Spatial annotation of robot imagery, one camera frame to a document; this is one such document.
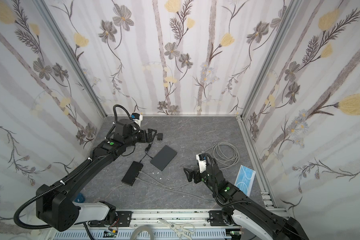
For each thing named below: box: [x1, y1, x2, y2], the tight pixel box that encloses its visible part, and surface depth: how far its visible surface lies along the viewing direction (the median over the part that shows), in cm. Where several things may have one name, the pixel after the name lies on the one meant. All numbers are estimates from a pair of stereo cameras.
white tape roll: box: [129, 225, 155, 240], surface depth 70 cm
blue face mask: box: [234, 165, 256, 197], surface depth 90 cm
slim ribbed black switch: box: [121, 161, 144, 187], surface depth 90 cm
